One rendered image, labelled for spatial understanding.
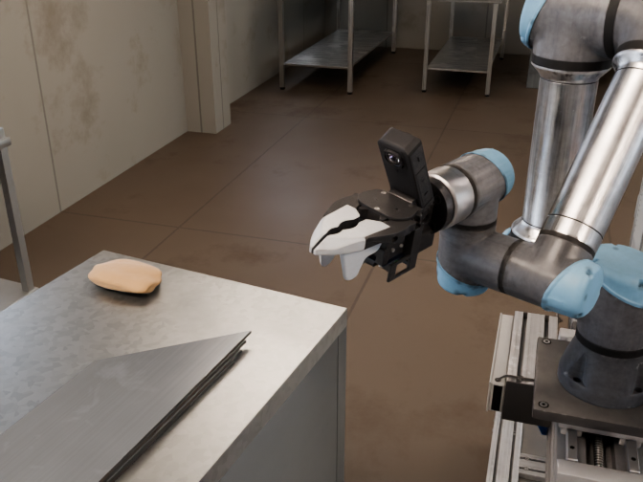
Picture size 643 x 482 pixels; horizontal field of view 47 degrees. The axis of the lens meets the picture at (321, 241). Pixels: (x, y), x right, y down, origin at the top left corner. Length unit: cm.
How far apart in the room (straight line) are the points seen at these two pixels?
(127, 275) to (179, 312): 15
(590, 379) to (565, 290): 36
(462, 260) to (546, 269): 12
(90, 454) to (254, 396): 27
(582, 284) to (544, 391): 39
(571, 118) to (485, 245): 28
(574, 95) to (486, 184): 26
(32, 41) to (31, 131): 49
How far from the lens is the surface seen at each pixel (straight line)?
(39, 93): 455
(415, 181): 83
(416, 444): 275
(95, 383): 125
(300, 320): 140
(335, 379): 148
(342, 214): 81
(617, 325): 123
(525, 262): 96
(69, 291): 159
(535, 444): 250
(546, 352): 140
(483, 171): 97
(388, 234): 79
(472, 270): 100
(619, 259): 124
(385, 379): 304
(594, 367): 127
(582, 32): 113
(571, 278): 94
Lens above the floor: 179
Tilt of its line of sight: 26 degrees down
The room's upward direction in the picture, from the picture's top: straight up
